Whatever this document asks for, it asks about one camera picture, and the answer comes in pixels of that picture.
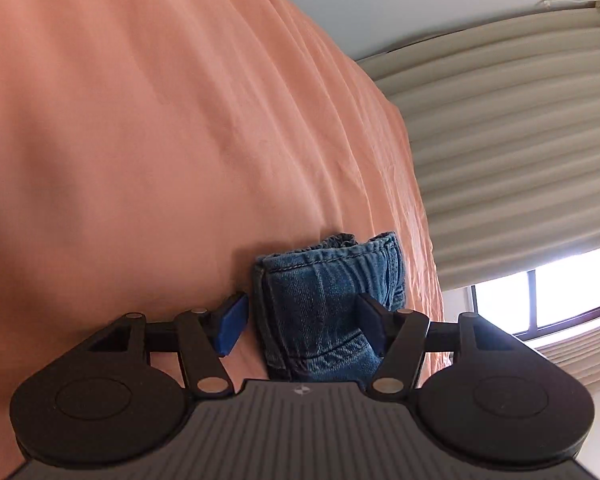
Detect blue denim pants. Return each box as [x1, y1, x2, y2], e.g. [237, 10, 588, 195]
[252, 231, 409, 384]

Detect dark framed window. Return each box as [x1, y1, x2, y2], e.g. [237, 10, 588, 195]
[471, 254, 600, 342]

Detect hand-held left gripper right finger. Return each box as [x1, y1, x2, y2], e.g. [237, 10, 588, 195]
[357, 292, 524, 402]

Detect wide beige curtain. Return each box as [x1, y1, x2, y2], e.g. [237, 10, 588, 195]
[355, 4, 600, 292]

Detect bed with orange sheet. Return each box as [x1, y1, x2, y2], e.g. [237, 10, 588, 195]
[0, 0, 453, 461]

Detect narrow beige curtain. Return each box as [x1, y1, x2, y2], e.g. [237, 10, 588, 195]
[529, 327, 600, 397]

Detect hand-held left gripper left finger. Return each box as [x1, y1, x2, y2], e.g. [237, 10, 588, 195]
[82, 292, 251, 401]

